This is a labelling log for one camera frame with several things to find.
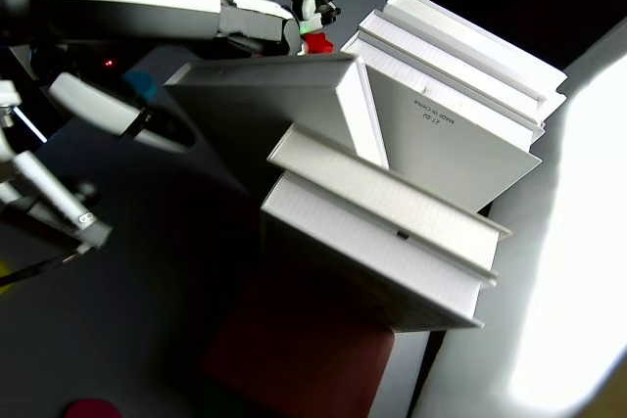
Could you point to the red round block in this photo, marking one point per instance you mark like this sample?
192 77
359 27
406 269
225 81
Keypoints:
93 409

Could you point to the grey book with emblem cover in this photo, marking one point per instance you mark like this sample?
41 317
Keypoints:
441 153

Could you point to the red star block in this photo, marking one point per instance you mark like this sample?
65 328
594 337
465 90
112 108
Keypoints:
318 43

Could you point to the white book faint spine text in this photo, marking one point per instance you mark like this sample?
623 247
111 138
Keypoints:
470 31

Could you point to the grey book with chinese characters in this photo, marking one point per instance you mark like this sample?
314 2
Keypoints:
382 193

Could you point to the red hardcover book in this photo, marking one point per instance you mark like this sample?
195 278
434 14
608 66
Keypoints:
303 364

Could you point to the grey book special issue spine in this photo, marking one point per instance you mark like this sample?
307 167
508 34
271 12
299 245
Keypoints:
441 65

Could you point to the blue round block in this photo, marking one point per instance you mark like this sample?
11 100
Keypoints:
141 85

